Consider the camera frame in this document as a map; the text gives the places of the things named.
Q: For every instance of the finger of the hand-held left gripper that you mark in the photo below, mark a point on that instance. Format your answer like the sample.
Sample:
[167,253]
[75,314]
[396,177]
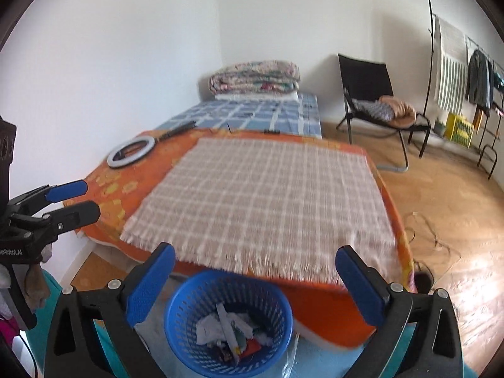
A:
[67,189]
[75,213]

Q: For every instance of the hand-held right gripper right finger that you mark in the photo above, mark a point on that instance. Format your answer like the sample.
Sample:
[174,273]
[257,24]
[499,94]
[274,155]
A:
[360,283]

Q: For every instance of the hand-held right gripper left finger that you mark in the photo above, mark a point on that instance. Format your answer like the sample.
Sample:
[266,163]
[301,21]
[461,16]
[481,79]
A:
[151,279]

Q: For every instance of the blue plastic mesh basket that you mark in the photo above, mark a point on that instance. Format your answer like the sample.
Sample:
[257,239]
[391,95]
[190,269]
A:
[189,303]

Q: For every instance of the white plastic bag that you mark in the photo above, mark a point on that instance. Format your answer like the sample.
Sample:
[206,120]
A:
[206,328]

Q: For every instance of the long red beige carton box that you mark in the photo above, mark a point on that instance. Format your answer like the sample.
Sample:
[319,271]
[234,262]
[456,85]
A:
[228,330]

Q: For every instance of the person's left hand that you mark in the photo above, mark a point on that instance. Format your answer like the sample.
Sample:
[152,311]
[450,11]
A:
[37,287]

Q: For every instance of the orange floral blanket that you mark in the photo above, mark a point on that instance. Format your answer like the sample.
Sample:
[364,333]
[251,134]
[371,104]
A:
[118,189]

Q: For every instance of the teal mat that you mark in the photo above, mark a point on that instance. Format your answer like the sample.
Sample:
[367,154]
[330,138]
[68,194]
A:
[155,342]

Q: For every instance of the person's pink clothing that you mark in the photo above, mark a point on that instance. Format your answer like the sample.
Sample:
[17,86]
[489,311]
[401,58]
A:
[8,332]

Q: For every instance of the beige plaid blanket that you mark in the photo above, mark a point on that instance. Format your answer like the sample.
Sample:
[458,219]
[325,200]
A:
[256,197]

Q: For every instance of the striped cloth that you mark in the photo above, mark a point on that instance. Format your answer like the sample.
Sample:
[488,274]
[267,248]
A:
[372,110]

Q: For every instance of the tan garment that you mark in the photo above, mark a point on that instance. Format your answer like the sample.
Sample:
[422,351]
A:
[401,110]

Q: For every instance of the yellow crate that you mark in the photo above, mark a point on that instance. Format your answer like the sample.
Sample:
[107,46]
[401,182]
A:
[458,130]

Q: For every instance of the blue checkered bedsheet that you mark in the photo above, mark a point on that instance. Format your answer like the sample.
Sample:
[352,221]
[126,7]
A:
[244,114]

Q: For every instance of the black folding chair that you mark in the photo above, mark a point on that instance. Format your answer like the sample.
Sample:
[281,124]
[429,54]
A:
[364,75]

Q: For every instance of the white pillow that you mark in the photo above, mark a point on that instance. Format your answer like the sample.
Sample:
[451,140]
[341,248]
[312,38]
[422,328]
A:
[256,97]

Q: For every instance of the folded floral quilt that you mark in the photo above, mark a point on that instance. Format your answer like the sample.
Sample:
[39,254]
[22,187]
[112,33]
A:
[256,76]

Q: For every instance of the striped hanging towel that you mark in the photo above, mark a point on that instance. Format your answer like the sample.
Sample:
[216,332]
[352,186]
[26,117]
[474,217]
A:
[451,67]

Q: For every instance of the dark hanging garment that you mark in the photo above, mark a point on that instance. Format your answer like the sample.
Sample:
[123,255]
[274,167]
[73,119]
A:
[478,78]

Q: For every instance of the teal hanging garment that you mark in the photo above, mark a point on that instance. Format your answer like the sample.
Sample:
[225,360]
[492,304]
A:
[499,78]

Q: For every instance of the metal drying rack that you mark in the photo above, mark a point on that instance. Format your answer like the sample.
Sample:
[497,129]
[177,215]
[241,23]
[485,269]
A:
[434,35]

